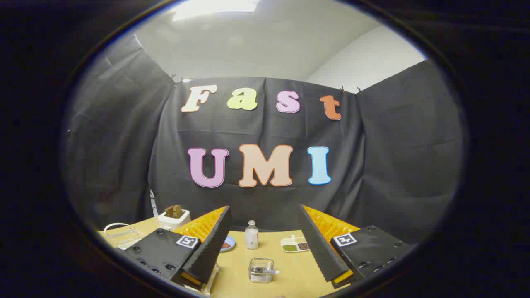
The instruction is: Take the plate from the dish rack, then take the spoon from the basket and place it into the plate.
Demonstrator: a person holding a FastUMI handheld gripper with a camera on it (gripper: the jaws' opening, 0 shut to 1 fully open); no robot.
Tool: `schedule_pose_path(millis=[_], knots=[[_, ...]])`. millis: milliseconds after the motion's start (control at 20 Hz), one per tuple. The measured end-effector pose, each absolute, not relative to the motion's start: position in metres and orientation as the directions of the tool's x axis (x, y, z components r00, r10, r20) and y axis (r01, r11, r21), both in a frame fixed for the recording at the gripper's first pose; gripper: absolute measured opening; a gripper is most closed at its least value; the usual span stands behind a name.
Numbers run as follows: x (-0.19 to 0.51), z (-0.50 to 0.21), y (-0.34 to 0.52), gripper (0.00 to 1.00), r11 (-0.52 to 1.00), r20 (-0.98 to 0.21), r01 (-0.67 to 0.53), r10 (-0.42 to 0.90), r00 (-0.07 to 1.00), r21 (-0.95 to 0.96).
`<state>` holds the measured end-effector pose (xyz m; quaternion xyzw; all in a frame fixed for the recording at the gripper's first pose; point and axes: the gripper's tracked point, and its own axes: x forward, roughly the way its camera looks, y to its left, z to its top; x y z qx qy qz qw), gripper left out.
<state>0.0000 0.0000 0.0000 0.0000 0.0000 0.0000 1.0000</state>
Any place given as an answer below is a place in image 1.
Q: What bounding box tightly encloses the clear bottle with white contents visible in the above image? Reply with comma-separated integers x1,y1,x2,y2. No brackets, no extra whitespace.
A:
245,220,259,250

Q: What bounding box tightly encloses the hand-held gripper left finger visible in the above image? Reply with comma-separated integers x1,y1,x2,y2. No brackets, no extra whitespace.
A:
118,205,233,291

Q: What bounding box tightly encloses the black backdrop cloth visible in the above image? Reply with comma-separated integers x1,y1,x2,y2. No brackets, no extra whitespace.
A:
62,34,464,245

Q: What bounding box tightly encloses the white divided dish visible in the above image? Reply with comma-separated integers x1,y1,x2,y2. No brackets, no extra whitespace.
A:
280,234,311,253

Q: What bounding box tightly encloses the white toaster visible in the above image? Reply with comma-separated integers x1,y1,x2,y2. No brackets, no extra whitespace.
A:
157,209,192,231

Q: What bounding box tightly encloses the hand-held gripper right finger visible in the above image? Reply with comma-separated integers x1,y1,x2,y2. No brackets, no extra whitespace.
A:
298,204,415,289

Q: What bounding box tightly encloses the ceiling light panel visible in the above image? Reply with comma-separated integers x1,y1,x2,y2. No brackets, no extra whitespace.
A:
171,0,261,22

